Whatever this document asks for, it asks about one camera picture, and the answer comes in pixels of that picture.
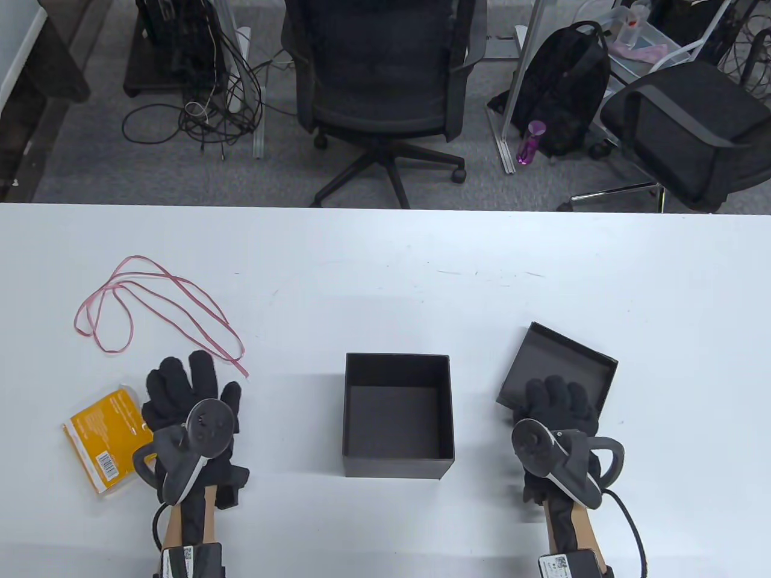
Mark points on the person's left hand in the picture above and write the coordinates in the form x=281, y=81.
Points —
x=174, y=385

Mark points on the person's right hand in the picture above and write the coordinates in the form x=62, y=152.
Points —
x=560, y=397

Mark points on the black cardboard box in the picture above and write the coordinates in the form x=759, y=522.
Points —
x=560, y=355

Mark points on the pink bow ribbon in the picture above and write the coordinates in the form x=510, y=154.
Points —
x=241, y=368

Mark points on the yellow packet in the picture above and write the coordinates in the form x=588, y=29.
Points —
x=102, y=439

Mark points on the black gift box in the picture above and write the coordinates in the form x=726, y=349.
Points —
x=391, y=421

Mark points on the person's right forearm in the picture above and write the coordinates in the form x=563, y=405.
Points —
x=581, y=524

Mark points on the person's left forearm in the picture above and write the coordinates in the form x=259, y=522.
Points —
x=171, y=524

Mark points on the grey left hand controller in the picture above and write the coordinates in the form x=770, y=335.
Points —
x=208, y=424

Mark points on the grey hand controller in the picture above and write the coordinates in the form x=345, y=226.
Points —
x=208, y=424
x=533, y=442

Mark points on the grey right hand controller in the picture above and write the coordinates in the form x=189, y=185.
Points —
x=533, y=442

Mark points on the black right wrist pack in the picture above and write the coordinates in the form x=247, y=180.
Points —
x=572, y=563

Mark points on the black wrist pack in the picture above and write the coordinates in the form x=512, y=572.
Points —
x=193, y=560
x=572, y=563

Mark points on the black left wrist pack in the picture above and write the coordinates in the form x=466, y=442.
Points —
x=193, y=560

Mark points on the purple water bottle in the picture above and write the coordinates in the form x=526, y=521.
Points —
x=530, y=144

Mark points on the black chair with grey armrest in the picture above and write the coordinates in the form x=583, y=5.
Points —
x=692, y=120

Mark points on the black backpack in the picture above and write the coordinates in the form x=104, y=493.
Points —
x=560, y=78

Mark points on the white desk with dark sides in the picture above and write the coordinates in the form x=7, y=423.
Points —
x=54, y=66

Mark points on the black computer tower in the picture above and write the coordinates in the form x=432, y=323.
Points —
x=174, y=36

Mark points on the white power strip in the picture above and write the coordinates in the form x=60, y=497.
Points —
x=243, y=42

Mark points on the pink cloth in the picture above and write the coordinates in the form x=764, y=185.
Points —
x=641, y=53

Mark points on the clear plastic bin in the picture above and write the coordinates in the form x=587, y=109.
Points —
x=647, y=42

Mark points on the clear spray bottle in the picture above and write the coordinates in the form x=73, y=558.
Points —
x=635, y=24

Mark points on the black mesh office chair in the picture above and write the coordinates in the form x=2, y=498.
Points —
x=373, y=60

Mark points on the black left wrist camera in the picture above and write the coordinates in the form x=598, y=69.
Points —
x=235, y=487

